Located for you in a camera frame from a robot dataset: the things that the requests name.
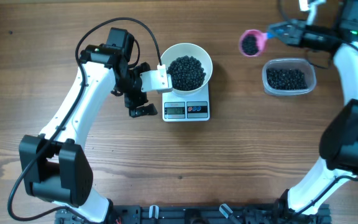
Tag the clear plastic container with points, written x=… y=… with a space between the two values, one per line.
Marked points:
x=290 y=63

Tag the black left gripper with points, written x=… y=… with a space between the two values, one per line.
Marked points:
x=141 y=99

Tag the black mounting rail base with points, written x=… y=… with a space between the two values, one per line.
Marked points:
x=255 y=213

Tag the black beans in bowl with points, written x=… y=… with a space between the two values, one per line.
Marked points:
x=187 y=73

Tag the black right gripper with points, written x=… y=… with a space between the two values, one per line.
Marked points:
x=293 y=35

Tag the pink measuring scoop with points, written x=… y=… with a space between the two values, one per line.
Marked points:
x=253 y=42

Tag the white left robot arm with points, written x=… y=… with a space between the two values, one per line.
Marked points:
x=54 y=166

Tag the white bowl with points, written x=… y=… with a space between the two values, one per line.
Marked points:
x=188 y=49

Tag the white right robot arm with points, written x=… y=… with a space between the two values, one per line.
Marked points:
x=338 y=147

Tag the white digital kitchen scale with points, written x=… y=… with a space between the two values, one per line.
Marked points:
x=185 y=108

